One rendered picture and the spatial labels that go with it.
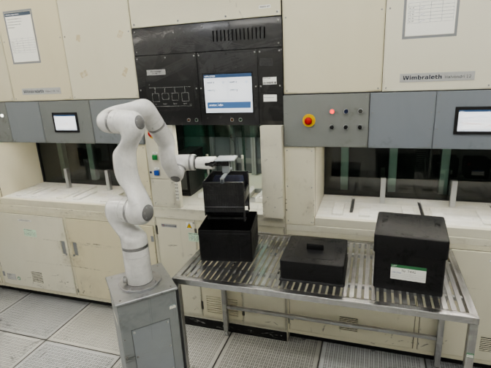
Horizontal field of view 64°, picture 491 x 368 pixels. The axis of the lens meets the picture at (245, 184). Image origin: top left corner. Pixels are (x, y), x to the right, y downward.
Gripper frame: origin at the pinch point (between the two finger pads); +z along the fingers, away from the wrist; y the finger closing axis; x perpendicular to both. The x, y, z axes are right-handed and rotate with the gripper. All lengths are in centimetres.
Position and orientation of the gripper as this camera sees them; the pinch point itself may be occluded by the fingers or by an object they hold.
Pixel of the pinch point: (225, 161)
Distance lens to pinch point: 200.0
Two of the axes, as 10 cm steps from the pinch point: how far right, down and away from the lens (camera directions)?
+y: -1.4, 2.8, -9.5
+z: 9.9, -0.1, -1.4
